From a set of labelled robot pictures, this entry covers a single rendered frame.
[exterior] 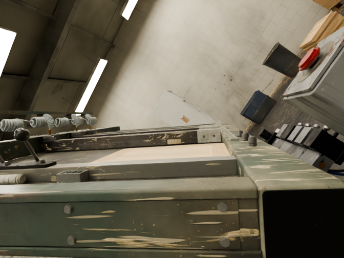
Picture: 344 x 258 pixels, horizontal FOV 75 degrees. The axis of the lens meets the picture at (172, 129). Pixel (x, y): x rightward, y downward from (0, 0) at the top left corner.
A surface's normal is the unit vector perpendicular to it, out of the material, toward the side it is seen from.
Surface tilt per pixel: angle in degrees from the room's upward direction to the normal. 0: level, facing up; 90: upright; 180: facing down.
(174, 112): 90
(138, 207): 90
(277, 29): 90
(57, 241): 90
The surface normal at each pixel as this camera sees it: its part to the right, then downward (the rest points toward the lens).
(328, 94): -0.16, 0.07
